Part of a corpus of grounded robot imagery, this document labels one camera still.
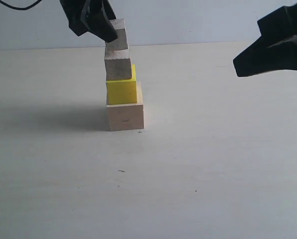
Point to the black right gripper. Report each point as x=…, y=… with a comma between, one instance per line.
x=276, y=49

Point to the large wooden cube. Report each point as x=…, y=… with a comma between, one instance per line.
x=127, y=116

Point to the medium wooden cube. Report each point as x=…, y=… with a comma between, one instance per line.
x=118, y=65

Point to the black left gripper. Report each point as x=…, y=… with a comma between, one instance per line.
x=91, y=16

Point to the small wooden cube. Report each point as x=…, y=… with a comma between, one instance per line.
x=121, y=42

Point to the yellow cube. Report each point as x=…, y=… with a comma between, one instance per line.
x=121, y=92

